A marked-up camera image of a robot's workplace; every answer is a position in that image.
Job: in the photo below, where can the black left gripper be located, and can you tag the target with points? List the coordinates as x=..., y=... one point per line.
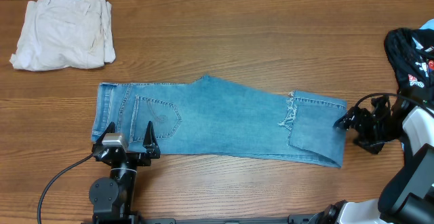
x=144, y=159

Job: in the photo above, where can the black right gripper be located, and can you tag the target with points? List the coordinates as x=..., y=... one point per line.
x=360, y=116

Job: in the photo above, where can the blue denim jeans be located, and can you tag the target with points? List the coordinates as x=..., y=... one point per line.
x=216, y=116

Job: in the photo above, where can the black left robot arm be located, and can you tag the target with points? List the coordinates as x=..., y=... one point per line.
x=112, y=196

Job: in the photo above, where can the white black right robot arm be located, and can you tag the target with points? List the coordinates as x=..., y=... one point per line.
x=408, y=196

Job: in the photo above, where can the black printed garment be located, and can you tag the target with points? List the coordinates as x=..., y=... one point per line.
x=410, y=53

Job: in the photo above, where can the folded white trousers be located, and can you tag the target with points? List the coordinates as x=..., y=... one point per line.
x=57, y=34

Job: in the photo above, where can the light blue garment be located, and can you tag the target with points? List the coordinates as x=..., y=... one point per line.
x=428, y=25

